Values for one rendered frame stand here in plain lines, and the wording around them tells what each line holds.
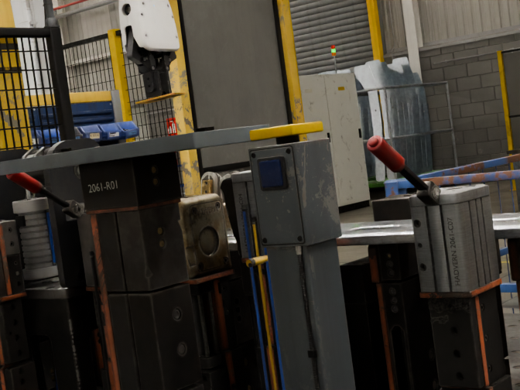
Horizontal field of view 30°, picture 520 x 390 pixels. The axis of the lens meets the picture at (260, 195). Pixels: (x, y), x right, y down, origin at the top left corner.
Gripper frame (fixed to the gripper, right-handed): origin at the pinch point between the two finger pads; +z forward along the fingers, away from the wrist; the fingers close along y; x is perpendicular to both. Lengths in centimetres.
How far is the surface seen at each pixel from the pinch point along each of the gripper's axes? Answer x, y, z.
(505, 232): -60, -14, 30
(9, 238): 14.0, -25.2, 21.1
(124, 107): 301, 358, -42
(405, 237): -46, -13, 29
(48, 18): 91, 76, -36
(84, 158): -17.9, -40.7, 12.4
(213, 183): 3.4, 16.1, 17.9
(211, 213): -17.0, -14.9, 22.3
